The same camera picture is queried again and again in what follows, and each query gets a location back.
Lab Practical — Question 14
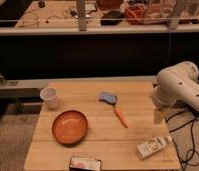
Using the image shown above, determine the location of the grey metal post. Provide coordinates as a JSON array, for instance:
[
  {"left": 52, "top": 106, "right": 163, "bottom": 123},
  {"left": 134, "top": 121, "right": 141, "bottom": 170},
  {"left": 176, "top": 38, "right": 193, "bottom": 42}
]
[{"left": 76, "top": 0, "right": 86, "bottom": 31}]

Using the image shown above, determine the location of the orange basket on bench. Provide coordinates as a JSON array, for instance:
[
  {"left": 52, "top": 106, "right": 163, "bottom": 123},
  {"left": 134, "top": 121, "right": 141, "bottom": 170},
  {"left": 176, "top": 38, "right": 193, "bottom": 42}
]
[{"left": 125, "top": 6, "right": 145, "bottom": 25}]

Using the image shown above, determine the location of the black and white box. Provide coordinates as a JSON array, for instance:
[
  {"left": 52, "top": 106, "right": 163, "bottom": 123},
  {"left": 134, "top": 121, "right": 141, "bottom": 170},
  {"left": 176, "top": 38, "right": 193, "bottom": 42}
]
[{"left": 69, "top": 156, "right": 102, "bottom": 171}]

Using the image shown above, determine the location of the black bag on bench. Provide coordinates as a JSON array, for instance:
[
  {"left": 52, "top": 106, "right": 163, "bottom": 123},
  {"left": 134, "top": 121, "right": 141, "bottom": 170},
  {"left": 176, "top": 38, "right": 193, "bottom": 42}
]
[{"left": 100, "top": 10, "right": 124, "bottom": 26}]

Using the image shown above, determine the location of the white plastic cup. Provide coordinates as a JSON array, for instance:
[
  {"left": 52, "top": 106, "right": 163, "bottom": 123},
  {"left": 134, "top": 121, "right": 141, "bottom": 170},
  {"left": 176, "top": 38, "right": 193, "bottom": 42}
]
[{"left": 40, "top": 87, "right": 58, "bottom": 110}]

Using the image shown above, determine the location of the orange ceramic bowl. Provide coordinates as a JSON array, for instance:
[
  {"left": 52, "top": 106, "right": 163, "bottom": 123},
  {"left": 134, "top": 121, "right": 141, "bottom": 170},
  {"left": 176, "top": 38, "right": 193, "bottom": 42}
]
[{"left": 52, "top": 110, "right": 88, "bottom": 145}]

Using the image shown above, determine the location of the orange toy carrot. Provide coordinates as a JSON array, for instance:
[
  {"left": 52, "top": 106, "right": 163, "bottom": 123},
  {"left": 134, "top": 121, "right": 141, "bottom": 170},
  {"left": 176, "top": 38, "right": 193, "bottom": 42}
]
[{"left": 114, "top": 107, "right": 128, "bottom": 128}]

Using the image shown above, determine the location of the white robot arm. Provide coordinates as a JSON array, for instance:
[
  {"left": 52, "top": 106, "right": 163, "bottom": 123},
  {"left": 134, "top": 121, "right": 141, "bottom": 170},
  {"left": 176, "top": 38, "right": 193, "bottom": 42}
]
[{"left": 152, "top": 61, "right": 199, "bottom": 124}]

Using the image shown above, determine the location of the black floor cable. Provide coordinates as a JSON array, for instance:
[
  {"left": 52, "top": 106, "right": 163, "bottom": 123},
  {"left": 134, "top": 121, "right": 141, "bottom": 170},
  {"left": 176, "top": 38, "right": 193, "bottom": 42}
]
[{"left": 165, "top": 108, "right": 199, "bottom": 171}]

